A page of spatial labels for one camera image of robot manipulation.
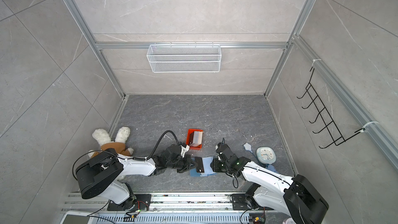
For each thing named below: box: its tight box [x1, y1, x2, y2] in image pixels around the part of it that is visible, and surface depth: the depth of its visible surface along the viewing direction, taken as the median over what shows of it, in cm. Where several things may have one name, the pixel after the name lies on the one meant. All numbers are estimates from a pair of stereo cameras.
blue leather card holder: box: [189, 156, 218, 177], surface depth 84 cm
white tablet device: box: [59, 211, 98, 224], surface depth 67 cm
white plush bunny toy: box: [88, 126, 134, 159], surface depth 88 cm
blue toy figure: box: [242, 142, 255, 156], surface depth 94 cm
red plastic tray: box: [185, 128, 204, 151], surface depth 95 cm
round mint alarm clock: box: [256, 146, 277, 165], surface depth 89 cm
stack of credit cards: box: [189, 130, 204, 147], surface depth 92 cm
